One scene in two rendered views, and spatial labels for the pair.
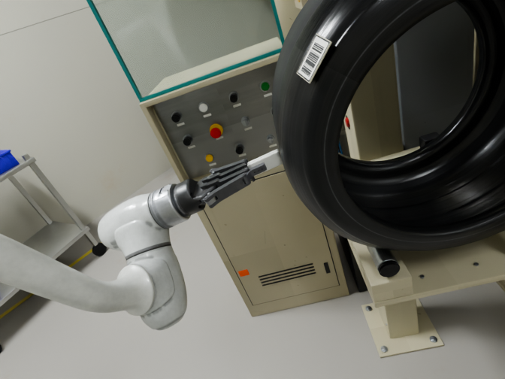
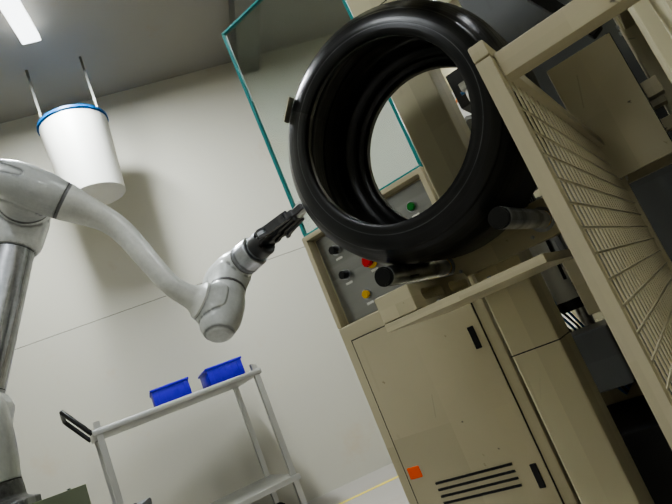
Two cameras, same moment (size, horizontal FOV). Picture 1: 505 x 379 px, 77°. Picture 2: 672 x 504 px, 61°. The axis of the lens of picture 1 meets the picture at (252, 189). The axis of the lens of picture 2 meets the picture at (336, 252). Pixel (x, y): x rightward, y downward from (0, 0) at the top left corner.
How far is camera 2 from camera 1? 1.18 m
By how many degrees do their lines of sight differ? 47
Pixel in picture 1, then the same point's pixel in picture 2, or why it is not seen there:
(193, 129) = (350, 262)
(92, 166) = (334, 413)
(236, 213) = (394, 365)
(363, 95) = (438, 168)
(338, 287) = not seen: outside the picture
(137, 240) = (216, 273)
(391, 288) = (392, 301)
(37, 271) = (142, 246)
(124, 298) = (185, 289)
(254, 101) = not seen: hidden behind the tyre
